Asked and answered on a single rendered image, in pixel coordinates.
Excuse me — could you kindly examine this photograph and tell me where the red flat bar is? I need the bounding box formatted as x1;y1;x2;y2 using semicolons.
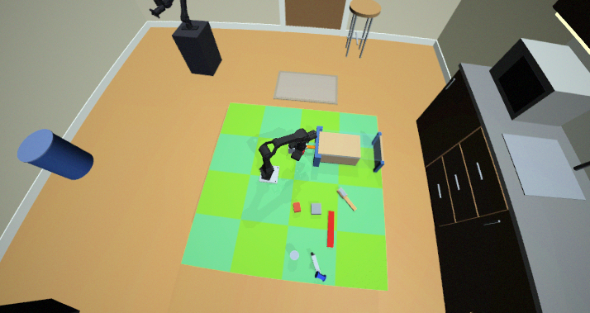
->
327;211;334;248

